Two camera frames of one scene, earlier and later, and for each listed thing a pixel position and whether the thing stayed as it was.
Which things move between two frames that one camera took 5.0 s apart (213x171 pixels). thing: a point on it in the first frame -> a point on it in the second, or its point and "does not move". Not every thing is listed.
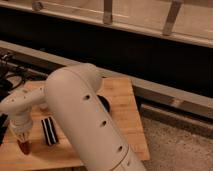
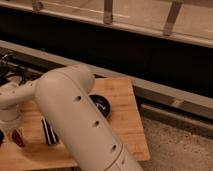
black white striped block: x=50 y=131 does not move
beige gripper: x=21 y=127 -> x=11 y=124
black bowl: x=104 y=102 does not move
